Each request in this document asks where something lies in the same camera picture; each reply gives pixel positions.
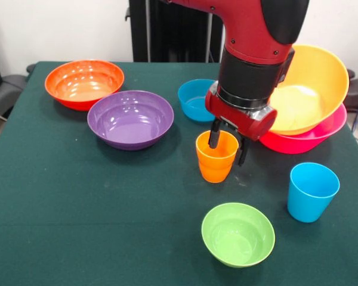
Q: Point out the red plastic bowl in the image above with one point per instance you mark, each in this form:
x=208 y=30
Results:
x=83 y=80

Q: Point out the orange plastic cup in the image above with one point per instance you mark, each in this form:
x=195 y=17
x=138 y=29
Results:
x=223 y=158
x=216 y=174

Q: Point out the small blue plastic bowl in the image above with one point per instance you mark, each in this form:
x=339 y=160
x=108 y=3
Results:
x=191 y=101

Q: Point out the dark green table cloth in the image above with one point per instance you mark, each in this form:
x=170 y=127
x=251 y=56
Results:
x=32 y=223

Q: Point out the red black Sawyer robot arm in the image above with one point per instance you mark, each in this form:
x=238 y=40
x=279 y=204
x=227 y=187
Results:
x=250 y=44

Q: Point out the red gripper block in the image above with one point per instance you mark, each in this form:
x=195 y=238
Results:
x=238 y=119

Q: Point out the large orange plastic bowl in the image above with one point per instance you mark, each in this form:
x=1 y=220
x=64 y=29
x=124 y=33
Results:
x=322 y=89

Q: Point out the purple plastic bowl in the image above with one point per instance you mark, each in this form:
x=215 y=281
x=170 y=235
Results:
x=131 y=122

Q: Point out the small green plastic bowl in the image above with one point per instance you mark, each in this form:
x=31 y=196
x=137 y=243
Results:
x=237 y=238

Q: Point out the blue plastic cup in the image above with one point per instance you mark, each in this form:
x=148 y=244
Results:
x=311 y=199

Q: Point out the large pink plastic bowl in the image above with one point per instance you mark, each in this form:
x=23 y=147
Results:
x=301 y=144

